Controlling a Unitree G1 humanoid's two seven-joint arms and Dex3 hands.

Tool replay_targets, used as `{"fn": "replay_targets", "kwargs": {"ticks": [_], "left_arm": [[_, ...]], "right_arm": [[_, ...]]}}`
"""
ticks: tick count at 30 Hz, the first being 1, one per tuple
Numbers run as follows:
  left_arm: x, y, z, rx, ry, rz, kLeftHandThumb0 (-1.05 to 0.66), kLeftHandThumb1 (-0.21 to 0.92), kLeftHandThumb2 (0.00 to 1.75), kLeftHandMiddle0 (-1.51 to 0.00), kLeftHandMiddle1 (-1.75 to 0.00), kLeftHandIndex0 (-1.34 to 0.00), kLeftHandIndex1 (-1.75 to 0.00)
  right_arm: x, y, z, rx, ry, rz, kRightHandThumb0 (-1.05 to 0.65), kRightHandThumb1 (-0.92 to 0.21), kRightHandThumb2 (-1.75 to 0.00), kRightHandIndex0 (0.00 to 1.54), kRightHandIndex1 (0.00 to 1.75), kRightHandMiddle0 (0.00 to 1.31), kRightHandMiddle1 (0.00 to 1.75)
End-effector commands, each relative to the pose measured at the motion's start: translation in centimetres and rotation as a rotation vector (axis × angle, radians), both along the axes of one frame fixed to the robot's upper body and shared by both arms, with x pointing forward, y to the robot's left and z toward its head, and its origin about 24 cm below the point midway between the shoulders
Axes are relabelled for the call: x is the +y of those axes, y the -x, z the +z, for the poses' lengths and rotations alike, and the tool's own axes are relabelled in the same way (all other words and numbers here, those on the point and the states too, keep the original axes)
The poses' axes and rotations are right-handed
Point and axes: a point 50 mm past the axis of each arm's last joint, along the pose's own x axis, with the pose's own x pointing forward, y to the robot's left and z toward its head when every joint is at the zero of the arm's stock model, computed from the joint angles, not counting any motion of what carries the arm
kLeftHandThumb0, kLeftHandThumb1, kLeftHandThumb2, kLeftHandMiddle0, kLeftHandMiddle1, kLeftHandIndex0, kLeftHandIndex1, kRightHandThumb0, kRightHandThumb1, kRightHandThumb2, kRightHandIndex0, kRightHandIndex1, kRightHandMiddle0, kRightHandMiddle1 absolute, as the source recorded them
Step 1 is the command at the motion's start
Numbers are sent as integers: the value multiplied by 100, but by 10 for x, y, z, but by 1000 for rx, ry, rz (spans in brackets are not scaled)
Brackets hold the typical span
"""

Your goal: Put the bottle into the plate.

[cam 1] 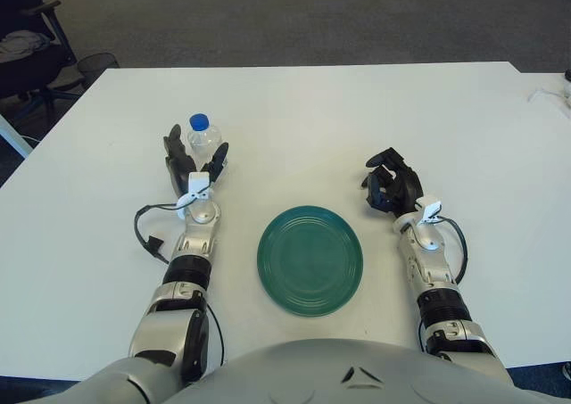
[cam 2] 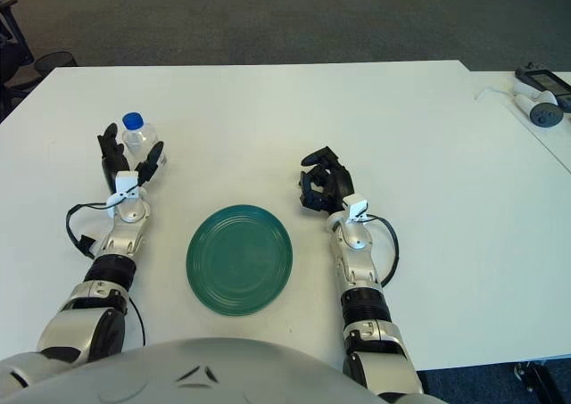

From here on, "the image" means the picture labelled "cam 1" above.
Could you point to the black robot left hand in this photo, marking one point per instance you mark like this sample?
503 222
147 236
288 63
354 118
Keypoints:
176 159

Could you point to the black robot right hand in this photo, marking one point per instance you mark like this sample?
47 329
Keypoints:
403 190

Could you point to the clear bottle blue cap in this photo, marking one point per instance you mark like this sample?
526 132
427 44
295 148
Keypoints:
203 138

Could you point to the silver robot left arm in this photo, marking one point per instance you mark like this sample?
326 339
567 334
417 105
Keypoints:
196 243

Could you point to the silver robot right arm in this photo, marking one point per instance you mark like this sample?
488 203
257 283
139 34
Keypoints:
424 261

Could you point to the green round plate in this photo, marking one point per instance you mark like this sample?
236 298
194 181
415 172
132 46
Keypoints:
310 261

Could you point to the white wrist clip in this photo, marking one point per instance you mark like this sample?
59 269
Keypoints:
198 182
430 208

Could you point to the black mesh wastebasket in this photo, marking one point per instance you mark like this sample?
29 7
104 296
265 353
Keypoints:
98 67

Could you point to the white furniture leg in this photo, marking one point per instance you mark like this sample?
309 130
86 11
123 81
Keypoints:
13 136

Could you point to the black office chair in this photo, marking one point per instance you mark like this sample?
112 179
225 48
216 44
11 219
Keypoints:
27 74

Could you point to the grey cloth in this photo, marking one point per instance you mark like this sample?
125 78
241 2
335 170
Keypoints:
18 45

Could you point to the silver robot torso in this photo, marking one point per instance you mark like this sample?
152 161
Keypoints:
312 373

